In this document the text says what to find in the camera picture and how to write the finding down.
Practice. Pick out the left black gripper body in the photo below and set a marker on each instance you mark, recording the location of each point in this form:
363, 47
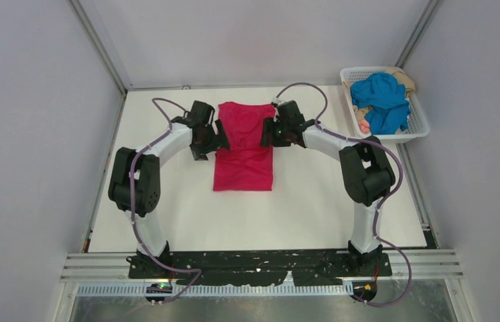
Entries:
209, 143

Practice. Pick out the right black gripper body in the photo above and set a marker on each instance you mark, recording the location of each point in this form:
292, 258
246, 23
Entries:
280, 137

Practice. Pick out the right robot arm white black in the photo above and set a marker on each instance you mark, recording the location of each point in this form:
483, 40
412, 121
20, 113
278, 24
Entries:
367, 174

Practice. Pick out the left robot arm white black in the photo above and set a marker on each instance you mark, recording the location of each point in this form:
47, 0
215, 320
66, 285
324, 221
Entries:
135, 183

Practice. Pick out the salmon pink t shirt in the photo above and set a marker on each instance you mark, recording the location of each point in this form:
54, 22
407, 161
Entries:
364, 126

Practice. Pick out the blue t shirt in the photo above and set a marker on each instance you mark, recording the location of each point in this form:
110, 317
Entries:
390, 109

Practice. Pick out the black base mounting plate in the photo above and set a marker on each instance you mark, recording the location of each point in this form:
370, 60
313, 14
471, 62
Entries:
260, 268

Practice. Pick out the beige t shirt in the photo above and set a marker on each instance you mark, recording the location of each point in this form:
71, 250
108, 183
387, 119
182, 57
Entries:
351, 75

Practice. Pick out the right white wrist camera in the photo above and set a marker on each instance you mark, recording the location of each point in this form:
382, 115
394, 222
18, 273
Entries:
276, 102

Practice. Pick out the aluminium frame rail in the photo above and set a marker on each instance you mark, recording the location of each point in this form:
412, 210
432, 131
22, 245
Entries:
425, 264

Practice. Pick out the white slotted cable duct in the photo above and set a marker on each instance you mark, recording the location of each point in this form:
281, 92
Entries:
162, 289

